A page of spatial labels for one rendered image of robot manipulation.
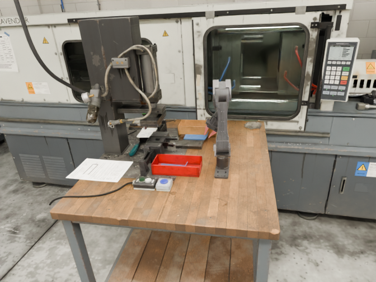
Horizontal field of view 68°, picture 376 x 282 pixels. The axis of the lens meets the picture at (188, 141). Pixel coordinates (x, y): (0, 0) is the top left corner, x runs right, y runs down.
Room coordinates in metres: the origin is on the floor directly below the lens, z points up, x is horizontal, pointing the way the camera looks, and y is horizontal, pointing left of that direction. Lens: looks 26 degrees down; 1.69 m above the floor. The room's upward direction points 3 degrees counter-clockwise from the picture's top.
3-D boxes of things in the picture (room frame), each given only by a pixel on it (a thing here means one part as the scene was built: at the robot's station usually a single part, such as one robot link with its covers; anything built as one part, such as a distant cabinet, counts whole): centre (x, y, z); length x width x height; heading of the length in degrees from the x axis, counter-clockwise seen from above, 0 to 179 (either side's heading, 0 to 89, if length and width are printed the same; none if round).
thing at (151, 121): (1.51, 0.26, 1.22); 0.26 x 0.18 x 0.30; 78
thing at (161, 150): (1.51, 0.18, 0.94); 0.20 x 0.10 x 0.07; 168
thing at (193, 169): (1.28, 0.06, 0.93); 0.25 x 0.12 x 0.06; 78
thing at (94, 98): (1.45, 0.48, 1.25); 0.19 x 0.07 x 0.19; 168
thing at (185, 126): (1.75, -0.07, 0.93); 0.25 x 0.13 x 0.08; 78
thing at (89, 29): (1.57, 0.44, 1.28); 0.14 x 0.12 x 0.75; 168
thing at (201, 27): (1.90, -0.48, 1.21); 0.86 x 0.10 x 0.79; 75
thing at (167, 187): (1.13, 0.13, 0.90); 0.07 x 0.07 x 0.06; 78
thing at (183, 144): (1.60, -0.02, 0.91); 0.17 x 0.16 x 0.02; 168
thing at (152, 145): (1.51, 0.18, 0.98); 0.20 x 0.10 x 0.01; 168
